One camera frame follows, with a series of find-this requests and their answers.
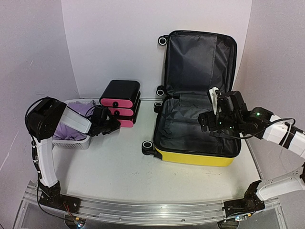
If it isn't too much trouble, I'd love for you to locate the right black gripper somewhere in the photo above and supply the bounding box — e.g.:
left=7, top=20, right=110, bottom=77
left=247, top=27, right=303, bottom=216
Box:
left=198, top=111, right=241, bottom=134

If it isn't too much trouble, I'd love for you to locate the white perforated plastic basket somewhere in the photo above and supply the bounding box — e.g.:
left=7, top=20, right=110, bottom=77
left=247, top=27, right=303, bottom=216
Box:
left=52, top=98, right=99, bottom=150

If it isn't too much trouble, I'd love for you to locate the black pink drawer organizer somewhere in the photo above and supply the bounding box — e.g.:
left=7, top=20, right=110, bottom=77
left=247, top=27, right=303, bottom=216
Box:
left=99, top=80, right=141, bottom=127

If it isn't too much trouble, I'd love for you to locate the purple garment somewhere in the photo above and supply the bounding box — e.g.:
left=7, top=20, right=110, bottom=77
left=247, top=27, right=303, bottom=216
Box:
left=53, top=100, right=96, bottom=141

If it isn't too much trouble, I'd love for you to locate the yellow Pikachu hard-shell suitcase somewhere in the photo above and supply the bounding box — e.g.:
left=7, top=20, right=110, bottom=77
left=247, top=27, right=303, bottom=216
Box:
left=142, top=31, right=241, bottom=167

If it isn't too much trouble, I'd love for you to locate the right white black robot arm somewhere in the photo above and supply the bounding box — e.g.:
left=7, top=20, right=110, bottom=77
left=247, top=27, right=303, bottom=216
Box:
left=198, top=107, right=305, bottom=221

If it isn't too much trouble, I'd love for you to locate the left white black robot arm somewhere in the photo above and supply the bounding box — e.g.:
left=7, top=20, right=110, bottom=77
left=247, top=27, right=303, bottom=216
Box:
left=25, top=97, right=121, bottom=213

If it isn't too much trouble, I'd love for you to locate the small green circuit board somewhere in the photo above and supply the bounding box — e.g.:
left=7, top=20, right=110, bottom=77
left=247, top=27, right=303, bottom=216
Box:
left=66, top=219, right=85, bottom=229

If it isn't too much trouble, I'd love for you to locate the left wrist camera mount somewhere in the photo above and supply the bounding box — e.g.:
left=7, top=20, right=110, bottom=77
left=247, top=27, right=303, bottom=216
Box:
left=90, top=106, right=111, bottom=126

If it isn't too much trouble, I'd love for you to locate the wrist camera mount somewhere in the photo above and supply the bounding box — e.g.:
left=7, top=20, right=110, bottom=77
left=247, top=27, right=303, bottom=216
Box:
left=208, top=87, right=247, bottom=115
left=90, top=106, right=111, bottom=126

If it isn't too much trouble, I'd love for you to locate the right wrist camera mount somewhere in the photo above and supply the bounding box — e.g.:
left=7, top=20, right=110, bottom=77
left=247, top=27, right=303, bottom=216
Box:
left=208, top=87, right=247, bottom=115

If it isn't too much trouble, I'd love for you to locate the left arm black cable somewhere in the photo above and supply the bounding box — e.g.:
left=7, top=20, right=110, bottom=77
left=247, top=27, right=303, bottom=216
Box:
left=24, top=97, right=46, bottom=134

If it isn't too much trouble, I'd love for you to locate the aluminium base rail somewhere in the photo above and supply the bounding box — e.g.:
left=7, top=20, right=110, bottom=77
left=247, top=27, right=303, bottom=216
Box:
left=13, top=182, right=287, bottom=229

